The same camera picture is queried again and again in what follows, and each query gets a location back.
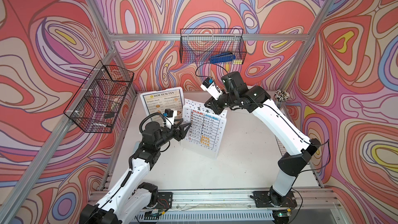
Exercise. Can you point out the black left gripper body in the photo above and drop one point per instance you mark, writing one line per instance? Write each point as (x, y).
(174, 135)

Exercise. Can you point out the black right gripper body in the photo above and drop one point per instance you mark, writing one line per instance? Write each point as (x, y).
(224, 101)

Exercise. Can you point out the white board panel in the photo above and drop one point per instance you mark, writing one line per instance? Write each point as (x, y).
(161, 102)
(203, 130)

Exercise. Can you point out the hand-drawn colourful menu sheet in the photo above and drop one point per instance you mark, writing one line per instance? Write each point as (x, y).
(203, 127)

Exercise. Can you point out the Dim Sum Inn menu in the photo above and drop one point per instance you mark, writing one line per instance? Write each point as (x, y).
(161, 102)

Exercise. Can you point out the white board front panel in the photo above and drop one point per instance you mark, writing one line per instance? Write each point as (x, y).
(161, 102)

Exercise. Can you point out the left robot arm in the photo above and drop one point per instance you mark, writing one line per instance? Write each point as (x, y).
(131, 194)

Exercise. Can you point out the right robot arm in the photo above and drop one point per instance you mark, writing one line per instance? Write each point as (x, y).
(299, 147)

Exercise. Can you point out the yellow item in basket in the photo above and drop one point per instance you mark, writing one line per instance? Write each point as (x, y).
(237, 62)

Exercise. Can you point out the blue stapler in basket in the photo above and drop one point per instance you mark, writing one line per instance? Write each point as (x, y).
(222, 58)

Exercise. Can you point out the clear pencil holder cup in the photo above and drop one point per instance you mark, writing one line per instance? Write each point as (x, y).
(281, 95)

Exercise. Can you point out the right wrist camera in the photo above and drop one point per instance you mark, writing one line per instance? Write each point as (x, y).
(210, 86)

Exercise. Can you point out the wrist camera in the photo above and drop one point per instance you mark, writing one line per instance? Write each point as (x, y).
(170, 115)
(210, 86)

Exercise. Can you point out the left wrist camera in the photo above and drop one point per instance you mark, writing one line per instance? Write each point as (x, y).
(170, 115)

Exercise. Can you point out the black wire basket back wall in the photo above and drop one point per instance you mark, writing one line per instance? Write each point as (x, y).
(197, 45)

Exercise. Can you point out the black wire basket wall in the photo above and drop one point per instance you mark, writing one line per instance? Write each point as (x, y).
(197, 45)
(96, 105)

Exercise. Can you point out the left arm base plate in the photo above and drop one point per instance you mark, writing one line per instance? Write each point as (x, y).
(164, 200)

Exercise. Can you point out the black wire basket left wall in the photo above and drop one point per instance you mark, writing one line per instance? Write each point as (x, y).
(96, 105)

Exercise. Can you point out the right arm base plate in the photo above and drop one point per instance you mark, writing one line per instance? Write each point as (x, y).
(265, 199)

